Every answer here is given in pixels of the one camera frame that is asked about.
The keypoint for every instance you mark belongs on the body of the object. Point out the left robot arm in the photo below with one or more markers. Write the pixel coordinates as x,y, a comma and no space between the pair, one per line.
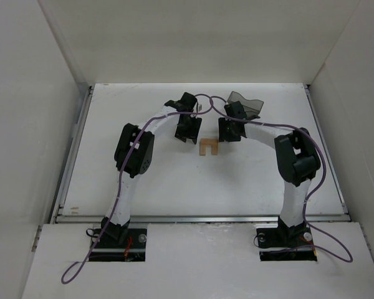
133,156

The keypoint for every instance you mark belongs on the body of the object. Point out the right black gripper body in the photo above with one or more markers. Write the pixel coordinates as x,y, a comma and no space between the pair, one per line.
229,131

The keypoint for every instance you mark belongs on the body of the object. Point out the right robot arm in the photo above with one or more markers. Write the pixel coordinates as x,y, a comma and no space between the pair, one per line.
297,163

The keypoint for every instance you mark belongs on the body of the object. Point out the dark transparent plastic bin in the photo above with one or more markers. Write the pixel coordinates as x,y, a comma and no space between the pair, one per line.
252,107

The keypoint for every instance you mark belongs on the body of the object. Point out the wood block five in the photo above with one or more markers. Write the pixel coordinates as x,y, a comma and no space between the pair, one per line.
214,148

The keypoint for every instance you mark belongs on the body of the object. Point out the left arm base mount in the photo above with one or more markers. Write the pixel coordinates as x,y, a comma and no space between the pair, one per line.
132,247

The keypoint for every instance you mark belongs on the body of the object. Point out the wood block four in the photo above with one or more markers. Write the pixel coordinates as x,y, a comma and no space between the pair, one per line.
202,148

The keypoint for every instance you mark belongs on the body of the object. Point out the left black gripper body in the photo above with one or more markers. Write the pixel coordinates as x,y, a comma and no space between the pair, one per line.
187,128

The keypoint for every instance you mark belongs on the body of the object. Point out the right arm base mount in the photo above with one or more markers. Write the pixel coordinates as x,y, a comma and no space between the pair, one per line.
280,245

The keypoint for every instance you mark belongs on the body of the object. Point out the wood block three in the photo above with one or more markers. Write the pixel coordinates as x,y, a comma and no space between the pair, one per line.
209,142

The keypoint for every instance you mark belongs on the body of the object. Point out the aluminium front rail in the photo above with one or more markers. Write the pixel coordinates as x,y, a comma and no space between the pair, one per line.
199,219

